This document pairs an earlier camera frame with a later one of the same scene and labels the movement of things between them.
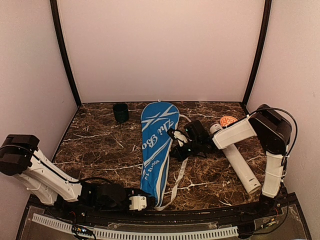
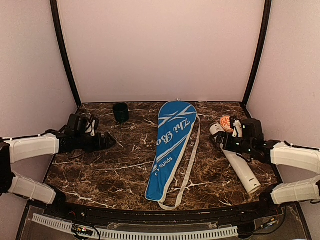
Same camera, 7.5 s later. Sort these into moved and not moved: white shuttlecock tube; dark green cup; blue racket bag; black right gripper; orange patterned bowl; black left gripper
Moved: blue racket bag; black left gripper; black right gripper
Not moved: orange patterned bowl; dark green cup; white shuttlecock tube
